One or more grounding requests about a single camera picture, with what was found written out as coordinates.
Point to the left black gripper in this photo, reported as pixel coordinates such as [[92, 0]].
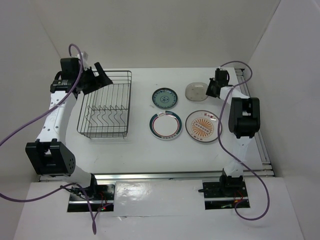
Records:
[[98, 82]]

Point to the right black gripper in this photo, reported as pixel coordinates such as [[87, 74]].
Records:
[[208, 92]]

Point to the clear glass plate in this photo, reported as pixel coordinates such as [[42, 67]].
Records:
[[196, 91]]

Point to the blue patterned plate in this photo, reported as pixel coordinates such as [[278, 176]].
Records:
[[164, 98]]

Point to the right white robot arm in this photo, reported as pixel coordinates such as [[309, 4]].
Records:
[[243, 123]]

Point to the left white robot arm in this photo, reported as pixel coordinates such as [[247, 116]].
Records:
[[49, 154]]

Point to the orange sunburst plate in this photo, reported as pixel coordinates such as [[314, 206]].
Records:
[[202, 126]]

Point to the green red rimmed plate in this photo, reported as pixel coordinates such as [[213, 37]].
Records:
[[165, 125]]

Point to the grey wire dish rack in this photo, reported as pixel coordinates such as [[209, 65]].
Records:
[[105, 113]]

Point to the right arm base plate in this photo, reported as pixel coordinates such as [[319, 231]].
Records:
[[215, 199]]

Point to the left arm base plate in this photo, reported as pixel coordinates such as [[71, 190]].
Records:
[[102, 199]]

